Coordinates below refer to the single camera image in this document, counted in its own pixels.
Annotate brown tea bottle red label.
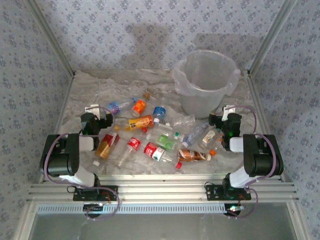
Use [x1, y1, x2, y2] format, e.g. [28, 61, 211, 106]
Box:
[94, 133, 120, 160]

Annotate brown drink bottle white cap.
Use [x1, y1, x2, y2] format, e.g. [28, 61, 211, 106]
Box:
[176, 148, 212, 163]

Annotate clear bottle purple Ganten label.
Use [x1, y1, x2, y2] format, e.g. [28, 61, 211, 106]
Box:
[181, 123, 210, 148]

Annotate clear bottle green cap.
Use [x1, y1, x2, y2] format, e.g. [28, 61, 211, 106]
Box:
[172, 131, 186, 142]

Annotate clear plastic bin liner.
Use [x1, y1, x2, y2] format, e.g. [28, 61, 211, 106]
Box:
[172, 49, 242, 97]

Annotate translucent plastic bin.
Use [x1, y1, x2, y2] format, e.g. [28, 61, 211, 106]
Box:
[172, 49, 242, 120]

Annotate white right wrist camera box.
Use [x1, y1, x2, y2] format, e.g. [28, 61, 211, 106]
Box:
[222, 104, 237, 118]

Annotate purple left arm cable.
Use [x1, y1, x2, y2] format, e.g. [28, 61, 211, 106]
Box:
[39, 106, 121, 221]

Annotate grey slotted cable duct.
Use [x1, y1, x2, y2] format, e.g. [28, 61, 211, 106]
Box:
[34, 203, 252, 215]

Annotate wide aluminium slotted beam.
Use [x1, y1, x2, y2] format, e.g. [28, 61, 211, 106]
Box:
[26, 182, 300, 204]

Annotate aluminium frame post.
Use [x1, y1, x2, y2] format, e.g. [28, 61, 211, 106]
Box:
[24, 0, 76, 77]
[246, 0, 300, 76]

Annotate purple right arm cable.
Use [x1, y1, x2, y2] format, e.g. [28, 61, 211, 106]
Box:
[226, 104, 283, 220]

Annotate green lime label bottle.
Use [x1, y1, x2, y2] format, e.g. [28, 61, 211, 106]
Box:
[149, 133, 176, 152]

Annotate clear bottle brown cap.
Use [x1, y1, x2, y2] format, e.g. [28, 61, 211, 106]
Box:
[142, 92, 163, 106]

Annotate small controller board with LED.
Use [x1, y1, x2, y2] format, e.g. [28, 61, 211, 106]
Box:
[83, 202, 105, 212]
[223, 203, 245, 216]

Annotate red and white label bottle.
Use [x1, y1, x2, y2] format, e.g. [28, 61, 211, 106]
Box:
[143, 141, 174, 164]

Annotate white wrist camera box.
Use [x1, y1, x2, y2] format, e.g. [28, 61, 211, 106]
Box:
[84, 104, 105, 118]
[222, 104, 237, 118]

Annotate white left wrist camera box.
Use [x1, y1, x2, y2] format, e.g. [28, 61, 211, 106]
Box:
[84, 104, 105, 118]

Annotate clear ribbed crushed bottle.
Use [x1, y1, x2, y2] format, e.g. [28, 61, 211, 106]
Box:
[171, 113, 196, 128]

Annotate orange juice bottle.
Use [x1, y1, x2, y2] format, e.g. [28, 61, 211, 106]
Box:
[124, 114, 155, 133]

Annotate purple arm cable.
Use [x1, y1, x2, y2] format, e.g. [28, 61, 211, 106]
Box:
[39, 106, 121, 221]
[226, 104, 283, 220]

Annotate small clear bottle red cap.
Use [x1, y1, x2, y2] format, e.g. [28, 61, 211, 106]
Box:
[173, 161, 186, 175]

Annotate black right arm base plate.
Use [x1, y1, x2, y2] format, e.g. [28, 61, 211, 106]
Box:
[204, 183, 252, 202]

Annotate thin aluminium table edge beam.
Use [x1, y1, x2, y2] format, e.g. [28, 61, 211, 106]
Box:
[43, 174, 285, 183]

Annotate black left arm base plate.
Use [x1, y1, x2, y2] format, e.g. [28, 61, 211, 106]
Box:
[72, 185, 119, 203]

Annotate white label bottle orange print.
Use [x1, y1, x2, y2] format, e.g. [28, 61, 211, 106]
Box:
[199, 127, 224, 149]

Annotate red label cola bottle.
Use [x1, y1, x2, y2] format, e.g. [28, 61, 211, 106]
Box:
[116, 126, 148, 168]

